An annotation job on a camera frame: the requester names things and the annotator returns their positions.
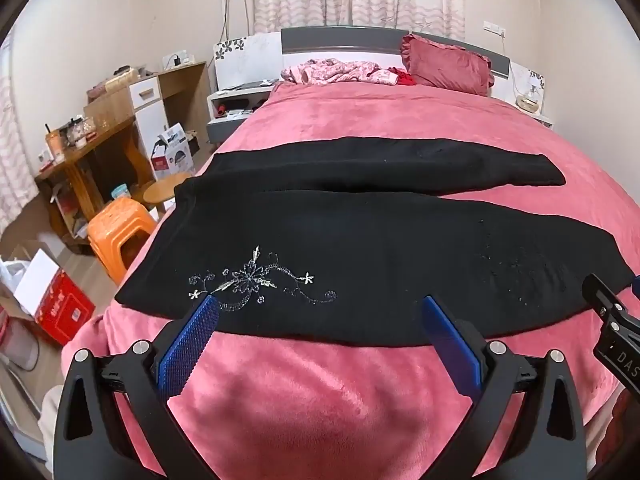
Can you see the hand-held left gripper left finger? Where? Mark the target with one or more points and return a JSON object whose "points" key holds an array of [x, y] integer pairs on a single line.
{"points": [[192, 340]]}

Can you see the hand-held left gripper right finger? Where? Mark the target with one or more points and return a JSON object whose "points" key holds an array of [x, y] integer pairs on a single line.
{"points": [[450, 345]]}

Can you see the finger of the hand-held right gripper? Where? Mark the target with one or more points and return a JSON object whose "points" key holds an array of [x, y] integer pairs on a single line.
{"points": [[605, 297], [636, 287]]}

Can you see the black embroidered pants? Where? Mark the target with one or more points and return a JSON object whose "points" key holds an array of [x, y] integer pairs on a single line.
{"points": [[350, 240]]}

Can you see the red cardboard box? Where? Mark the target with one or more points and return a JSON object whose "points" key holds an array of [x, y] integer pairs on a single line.
{"points": [[62, 305]]}

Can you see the orange plastic stool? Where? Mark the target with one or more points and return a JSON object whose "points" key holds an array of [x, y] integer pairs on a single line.
{"points": [[120, 225]]}

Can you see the round wooden stool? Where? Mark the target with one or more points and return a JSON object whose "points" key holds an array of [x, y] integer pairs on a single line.
{"points": [[162, 190]]}

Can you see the blue and white tub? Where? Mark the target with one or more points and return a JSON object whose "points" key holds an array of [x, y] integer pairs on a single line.
{"points": [[121, 193]]}

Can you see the white printed appliance carton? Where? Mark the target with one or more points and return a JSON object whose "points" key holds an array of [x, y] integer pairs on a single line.
{"points": [[177, 155]]}

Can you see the glass table lamp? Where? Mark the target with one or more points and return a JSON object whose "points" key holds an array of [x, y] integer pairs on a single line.
{"points": [[529, 100]]}

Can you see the white and grey nightstand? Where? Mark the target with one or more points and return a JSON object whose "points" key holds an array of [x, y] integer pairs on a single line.
{"points": [[225, 130]]}

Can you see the white drawer cabinet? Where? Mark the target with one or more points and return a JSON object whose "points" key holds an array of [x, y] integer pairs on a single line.
{"points": [[150, 120]]}

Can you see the wooden desk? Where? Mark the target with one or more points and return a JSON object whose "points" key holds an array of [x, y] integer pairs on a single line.
{"points": [[100, 135]]}

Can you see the pink bed blanket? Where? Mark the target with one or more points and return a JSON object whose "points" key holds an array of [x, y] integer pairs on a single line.
{"points": [[400, 115]]}

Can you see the cluster of desk bottles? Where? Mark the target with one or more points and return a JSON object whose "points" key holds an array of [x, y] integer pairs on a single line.
{"points": [[70, 137]]}

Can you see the pale side curtain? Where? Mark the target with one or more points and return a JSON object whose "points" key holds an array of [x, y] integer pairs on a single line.
{"points": [[15, 160]]}

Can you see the red cloth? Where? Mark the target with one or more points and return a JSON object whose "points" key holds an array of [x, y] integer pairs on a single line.
{"points": [[404, 79]]}

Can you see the red ruffled pillow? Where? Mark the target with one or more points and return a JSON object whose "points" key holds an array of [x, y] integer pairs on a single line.
{"points": [[445, 65]]}

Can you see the charger on desk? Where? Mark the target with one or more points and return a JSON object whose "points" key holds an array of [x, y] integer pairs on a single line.
{"points": [[176, 60]]}

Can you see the pink floral clothing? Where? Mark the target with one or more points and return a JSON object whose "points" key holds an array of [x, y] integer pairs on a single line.
{"points": [[335, 71]]}

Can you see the grey and white headboard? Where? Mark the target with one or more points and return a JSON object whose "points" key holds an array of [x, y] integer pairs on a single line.
{"points": [[340, 35]]}

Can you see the white wall socket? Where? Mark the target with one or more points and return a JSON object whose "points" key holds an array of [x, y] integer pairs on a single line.
{"points": [[494, 28]]}

